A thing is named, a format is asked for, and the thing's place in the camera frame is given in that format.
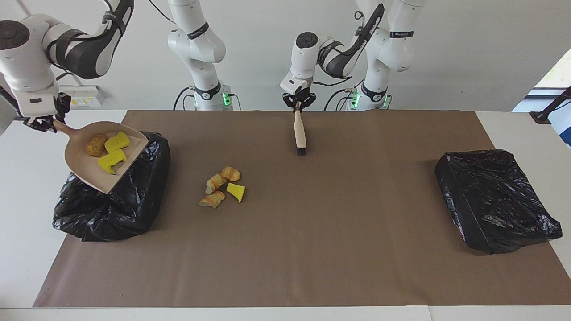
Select notched yellow sponge piece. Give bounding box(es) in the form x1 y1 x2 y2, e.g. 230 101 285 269
98 148 127 175

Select brown paper table mat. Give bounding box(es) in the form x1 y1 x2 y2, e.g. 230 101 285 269
33 110 571 308

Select crumpled black bag-lined bin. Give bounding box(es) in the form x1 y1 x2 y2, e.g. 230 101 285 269
53 131 171 243

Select black right base cable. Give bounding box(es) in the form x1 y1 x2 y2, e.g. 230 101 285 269
173 86 197 111

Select black left base cable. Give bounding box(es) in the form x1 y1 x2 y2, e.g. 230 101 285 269
323 80 357 111

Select black base cable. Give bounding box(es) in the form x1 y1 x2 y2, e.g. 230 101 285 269
323 80 357 111
173 86 197 111

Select beige hand brush black bristles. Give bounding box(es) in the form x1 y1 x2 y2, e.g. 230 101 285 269
293 106 307 156

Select white wall socket box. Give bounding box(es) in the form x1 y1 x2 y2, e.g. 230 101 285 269
69 85 106 107

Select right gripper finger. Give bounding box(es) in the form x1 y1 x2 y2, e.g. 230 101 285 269
22 117 45 133
57 95 72 123

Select taut black bag-lined bin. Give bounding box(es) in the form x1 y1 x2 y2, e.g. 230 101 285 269
435 149 563 255

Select beige plastic dustpan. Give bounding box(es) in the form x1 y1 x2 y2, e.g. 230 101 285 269
53 118 149 194

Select chunky yellow sponge piece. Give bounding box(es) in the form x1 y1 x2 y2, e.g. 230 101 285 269
104 131 131 153

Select thin wall cable conduit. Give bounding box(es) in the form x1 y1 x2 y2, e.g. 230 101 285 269
17 0 84 87

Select brown cork-like cylinder piece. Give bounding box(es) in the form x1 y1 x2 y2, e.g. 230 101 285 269
86 133 109 157

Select bright window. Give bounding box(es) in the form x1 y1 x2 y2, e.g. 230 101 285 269
512 48 571 112

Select small yellow sponge wedge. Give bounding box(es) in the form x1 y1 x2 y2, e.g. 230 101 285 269
226 182 246 204

